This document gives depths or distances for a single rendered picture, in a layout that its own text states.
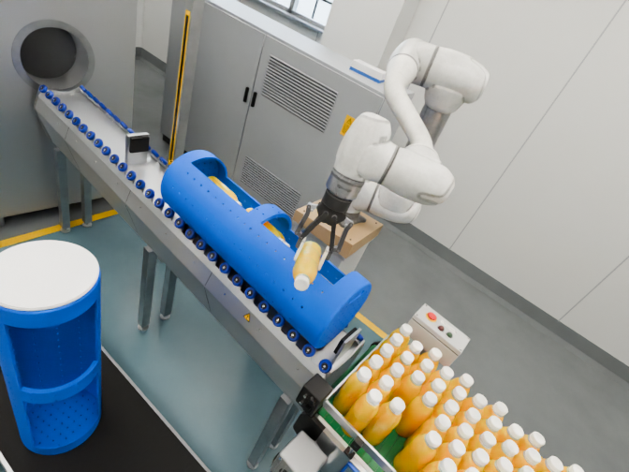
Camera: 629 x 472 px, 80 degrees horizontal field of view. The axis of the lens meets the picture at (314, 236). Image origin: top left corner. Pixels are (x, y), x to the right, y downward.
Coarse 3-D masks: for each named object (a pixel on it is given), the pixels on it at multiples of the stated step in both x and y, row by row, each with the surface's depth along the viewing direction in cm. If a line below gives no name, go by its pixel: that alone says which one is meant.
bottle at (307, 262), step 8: (304, 248) 108; (312, 248) 108; (320, 248) 113; (304, 256) 104; (312, 256) 105; (320, 256) 111; (296, 264) 102; (304, 264) 100; (312, 264) 101; (296, 272) 100; (304, 272) 99; (312, 272) 100; (312, 280) 100
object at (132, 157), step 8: (128, 136) 170; (136, 136) 173; (144, 136) 176; (128, 144) 173; (136, 144) 174; (144, 144) 177; (128, 152) 175; (136, 152) 176; (144, 152) 182; (128, 160) 178; (136, 160) 181; (144, 160) 185
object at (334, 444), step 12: (300, 420) 118; (312, 420) 114; (324, 420) 115; (312, 432) 116; (324, 432) 112; (324, 444) 114; (336, 444) 111; (336, 456) 112; (324, 468) 118; (336, 468) 114; (360, 468) 107
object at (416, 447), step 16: (464, 400) 120; (432, 416) 114; (448, 416) 111; (464, 416) 113; (496, 416) 117; (416, 432) 112; (448, 432) 109; (480, 432) 113; (496, 432) 111; (416, 448) 103; (432, 448) 100; (448, 448) 102; (480, 448) 107; (496, 448) 109; (528, 448) 112; (400, 464) 108; (416, 464) 103; (432, 464) 99; (464, 464) 103; (512, 464) 109; (528, 464) 107; (544, 464) 109
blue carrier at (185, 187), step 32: (192, 160) 144; (192, 192) 138; (224, 192) 136; (192, 224) 142; (224, 224) 131; (256, 224) 128; (288, 224) 145; (224, 256) 135; (256, 256) 124; (288, 256) 121; (256, 288) 129; (288, 288) 119; (320, 288) 115; (352, 288) 115; (288, 320) 124; (320, 320) 113
